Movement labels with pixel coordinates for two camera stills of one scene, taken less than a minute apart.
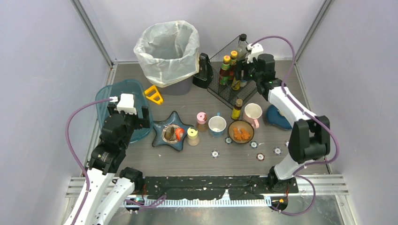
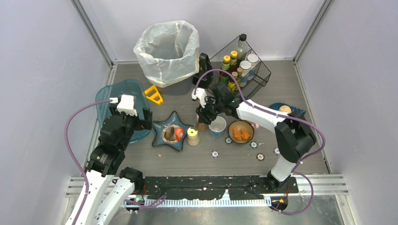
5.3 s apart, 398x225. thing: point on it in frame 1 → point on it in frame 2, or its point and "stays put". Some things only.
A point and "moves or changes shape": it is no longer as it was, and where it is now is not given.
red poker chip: x=260 y=156 stays put
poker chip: x=253 y=145 stays put
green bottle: x=224 y=71 stays put
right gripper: x=247 y=65 → x=206 y=109
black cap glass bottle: x=242 y=48 stays put
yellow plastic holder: x=152 y=93 stays put
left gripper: x=144 y=113 stays put
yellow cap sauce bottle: x=233 y=63 moves or changes shape
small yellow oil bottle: x=236 y=84 moves or changes shape
